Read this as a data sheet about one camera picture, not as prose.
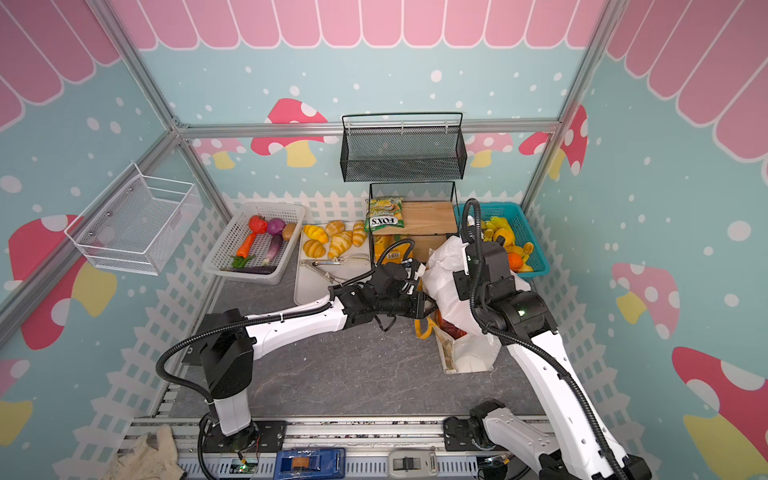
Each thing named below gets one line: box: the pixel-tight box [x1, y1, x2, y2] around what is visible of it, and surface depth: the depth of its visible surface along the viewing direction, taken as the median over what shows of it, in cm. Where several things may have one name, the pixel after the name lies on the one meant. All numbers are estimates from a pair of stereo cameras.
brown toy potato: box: [283, 222, 297, 241], surface depth 115 cm
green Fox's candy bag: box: [364, 197, 405, 233], surface depth 99 cm
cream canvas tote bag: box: [433, 326, 502, 373], surface depth 85 cm
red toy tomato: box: [249, 215, 268, 234], surface depth 115 cm
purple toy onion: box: [268, 217, 286, 235], surface depth 116 cm
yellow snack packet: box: [374, 235, 411, 265], surface depth 108 cm
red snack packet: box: [435, 309, 467, 340], surface depth 71 cm
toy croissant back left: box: [303, 224, 329, 244], surface depth 118 cm
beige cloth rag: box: [102, 424, 187, 480], surface depth 72 cm
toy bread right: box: [352, 220, 367, 247], surface depth 118 cm
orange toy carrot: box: [236, 232, 256, 259], surface depth 114 cm
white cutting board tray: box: [294, 223, 373, 306], surface depth 108 cm
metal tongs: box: [300, 254, 369, 285], surface depth 108 cm
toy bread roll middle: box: [325, 220, 346, 237], surface depth 118 cm
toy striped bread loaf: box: [328, 231, 353, 258], surface depth 114 cm
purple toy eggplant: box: [262, 234, 283, 266], surface depth 113 cm
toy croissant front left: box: [303, 239, 326, 258], surface depth 111 cm
